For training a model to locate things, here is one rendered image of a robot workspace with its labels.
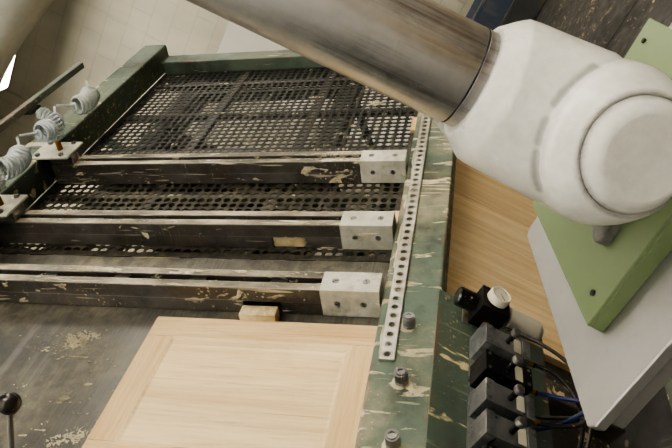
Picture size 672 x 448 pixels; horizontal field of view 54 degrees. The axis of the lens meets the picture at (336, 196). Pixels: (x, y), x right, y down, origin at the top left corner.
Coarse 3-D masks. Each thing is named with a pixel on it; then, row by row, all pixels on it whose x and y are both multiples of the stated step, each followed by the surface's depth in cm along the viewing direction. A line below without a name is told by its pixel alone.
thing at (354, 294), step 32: (0, 288) 155; (32, 288) 153; (64, 288) 151; (96, 288) 149; (128, 288) 147; (160, 288) 145; (192, 288) 143; (224, 288) 141; (256, 288) 140; (288, 288) 138; (320, 288) 137; (352, 288) 136
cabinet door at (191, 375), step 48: (192, 336) 137; (240, 336) 135; (288, 336) 134; (336, 336) 132; (144, 384) 127; (192, 384) 126; (240, 384) 125; (288, 384) 123; (336, 384) 122; (96, 432) 119; (144, 432) 118; (192, 432) 117; (240, 432) 116; (288, 432) 114; (336, 432) 113
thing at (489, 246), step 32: (480, 192) 223; (512, 192) 232; (480, 224) 208; (512, 224) 216; (480, 256) 195; (512, 256) 202; (448, 288) 177; (512, 288) 189; (544, 320) 184; (544, 352) 173
